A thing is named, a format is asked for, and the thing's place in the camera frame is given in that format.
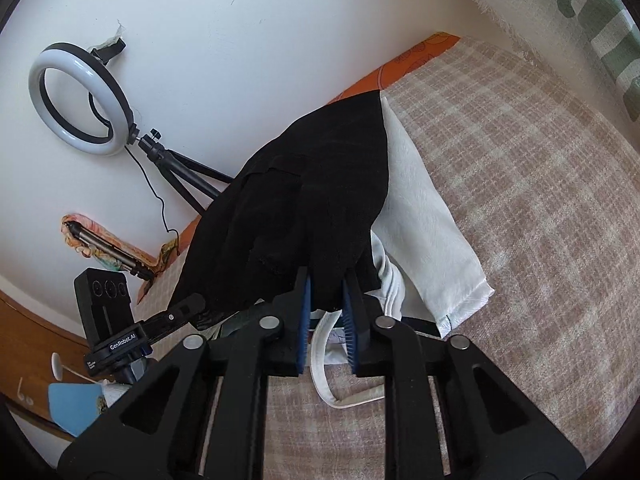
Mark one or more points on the grey tripod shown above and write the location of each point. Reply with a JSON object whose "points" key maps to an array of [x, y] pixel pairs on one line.
{"points": [[105, 247]]}

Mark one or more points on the black garment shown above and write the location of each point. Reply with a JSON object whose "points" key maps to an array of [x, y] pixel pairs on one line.
{"points": [[310, 185]]}

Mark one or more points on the black clip mount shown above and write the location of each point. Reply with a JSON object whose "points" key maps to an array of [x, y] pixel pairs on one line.
{"points": [[111, 50]]}

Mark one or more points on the blue chair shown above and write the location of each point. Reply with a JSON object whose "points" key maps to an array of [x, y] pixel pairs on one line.
{"points": [[70, 405]]}

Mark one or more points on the green and white printed cloth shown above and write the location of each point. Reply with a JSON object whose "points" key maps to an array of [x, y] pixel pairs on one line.
{"points": [[550, 25]]}

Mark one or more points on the orange patterned cloth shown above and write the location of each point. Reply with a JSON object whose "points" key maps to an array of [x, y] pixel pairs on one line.
{"points": [[145, 257]]}

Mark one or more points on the black tripod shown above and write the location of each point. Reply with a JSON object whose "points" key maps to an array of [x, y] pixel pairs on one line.
{"points": [[170, 157]]}

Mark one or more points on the orange leaf print bedsheet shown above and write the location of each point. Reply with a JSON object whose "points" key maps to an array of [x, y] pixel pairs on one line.
{"points": [[400, 67]]}

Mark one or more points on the white folded garment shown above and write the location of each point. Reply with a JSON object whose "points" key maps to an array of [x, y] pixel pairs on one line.
{"points": [[430, 240]]}

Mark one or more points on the white desk lamp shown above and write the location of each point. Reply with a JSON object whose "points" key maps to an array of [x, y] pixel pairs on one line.
{"points": [[56, 365]]}

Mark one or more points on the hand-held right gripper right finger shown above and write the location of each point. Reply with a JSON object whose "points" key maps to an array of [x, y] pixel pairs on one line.
{"points": [[350, 330]]}

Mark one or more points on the colourful silk scarf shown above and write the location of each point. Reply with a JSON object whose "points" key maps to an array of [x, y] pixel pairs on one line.
{"points": [[70, 240]]}

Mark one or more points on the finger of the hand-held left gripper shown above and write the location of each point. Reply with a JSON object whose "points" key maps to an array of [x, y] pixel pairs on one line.
{"points": [[175, 317]]}

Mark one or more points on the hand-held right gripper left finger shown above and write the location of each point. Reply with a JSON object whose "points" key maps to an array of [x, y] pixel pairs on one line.
{"points": [[305, 320]]}

